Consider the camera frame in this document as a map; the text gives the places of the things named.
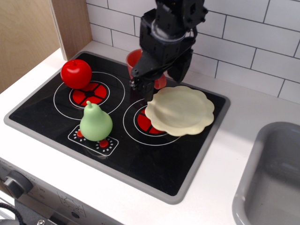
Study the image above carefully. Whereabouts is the wooden side panel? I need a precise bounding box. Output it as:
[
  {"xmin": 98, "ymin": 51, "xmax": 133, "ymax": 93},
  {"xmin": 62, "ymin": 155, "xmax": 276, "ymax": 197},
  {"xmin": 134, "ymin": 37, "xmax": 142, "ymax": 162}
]
[{"xmin": 0, "ymin": 0, "xmax": 92, "ymax": 91}]

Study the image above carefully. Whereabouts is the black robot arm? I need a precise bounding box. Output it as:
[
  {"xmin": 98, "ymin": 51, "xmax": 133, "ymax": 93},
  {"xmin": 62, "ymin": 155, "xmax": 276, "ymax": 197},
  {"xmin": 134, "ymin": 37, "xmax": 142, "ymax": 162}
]
[{"xmin": 130, "ymin": 0, "xmax": 208, "ymax": 101}]

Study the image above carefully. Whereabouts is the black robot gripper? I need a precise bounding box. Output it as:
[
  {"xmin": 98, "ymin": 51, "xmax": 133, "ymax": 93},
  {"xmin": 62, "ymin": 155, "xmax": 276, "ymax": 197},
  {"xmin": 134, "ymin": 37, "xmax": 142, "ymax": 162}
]
[{"xmin": 130, "ymin": 8, "xmax": 196, "ymax": 101}]

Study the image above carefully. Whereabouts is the grey oven knob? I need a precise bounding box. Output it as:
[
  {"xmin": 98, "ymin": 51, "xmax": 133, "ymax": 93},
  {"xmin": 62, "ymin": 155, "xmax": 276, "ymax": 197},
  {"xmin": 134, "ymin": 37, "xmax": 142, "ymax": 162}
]
[{"xmin": 4, "ymin": 171, "xmax": 33, "ymax": 199}]

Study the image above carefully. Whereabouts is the grey oven control panel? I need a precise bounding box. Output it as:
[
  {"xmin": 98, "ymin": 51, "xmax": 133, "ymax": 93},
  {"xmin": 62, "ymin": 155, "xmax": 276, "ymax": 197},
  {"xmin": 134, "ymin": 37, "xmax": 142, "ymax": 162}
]
[{"xmin": 0, "ymin": 159, "xmax": 120, "ymax": 225}]

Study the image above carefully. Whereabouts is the cream scalloped toy plate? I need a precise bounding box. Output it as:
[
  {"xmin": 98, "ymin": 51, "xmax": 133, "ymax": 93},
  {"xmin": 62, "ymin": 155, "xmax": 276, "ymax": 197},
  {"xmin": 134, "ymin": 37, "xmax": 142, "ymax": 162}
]
[{"xmin": 145, "ymin": 86, "xmax": 215, "ymax": 136}]

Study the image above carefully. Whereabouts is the black toy stove top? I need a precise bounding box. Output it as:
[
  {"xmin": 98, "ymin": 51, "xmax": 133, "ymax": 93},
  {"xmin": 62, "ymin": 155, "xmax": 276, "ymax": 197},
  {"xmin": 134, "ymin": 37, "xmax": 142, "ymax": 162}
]
[{"xmin": 4, "ymin": 52, "xmax": 230, "ymax": 204}]

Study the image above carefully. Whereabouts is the red plastic toy cup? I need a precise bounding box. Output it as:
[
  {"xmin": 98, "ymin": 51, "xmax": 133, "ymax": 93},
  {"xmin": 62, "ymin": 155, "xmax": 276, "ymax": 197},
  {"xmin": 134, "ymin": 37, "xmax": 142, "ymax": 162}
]
[{"xmin": 126, "ymin": 48, "xmax": 167, "ymax": 90}]

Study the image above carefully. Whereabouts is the grey toy sink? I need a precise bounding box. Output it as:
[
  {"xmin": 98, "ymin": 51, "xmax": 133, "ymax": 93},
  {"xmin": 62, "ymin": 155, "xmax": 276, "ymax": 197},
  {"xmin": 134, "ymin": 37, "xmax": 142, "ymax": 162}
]
[{"xmin": 232, "ymin": 122, "xmax": 300, "ymax": 225}]

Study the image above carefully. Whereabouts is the black cable at bottom left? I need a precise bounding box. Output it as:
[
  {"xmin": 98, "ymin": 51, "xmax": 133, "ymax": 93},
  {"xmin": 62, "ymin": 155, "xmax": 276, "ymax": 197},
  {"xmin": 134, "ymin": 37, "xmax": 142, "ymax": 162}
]
[{"xmin": 0, "ymin": 202, "xmax": 24, "ymax": 225}]

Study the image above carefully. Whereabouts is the red toy apple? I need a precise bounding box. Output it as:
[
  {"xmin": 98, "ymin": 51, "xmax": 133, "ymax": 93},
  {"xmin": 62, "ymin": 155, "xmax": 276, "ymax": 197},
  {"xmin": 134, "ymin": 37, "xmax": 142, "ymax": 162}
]
[{"xmin": 60, "ymin": 59, "xmax": 92, "ymax": 89}]

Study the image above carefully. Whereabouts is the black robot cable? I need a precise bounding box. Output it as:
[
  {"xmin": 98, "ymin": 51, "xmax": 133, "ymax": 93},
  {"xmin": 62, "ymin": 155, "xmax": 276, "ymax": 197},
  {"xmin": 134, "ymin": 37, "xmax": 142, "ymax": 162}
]
[{"xmin": 185, "ymin": 27, "xmax": 199, "ymax": 45}]

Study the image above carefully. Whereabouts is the green toy pear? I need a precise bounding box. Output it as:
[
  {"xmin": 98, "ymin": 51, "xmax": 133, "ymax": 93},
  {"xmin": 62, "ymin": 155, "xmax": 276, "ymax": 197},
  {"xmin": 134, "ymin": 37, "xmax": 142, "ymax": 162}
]
[{"xmin": 80, "ymin": 101, "xmax": 113, "ymax": 142}]

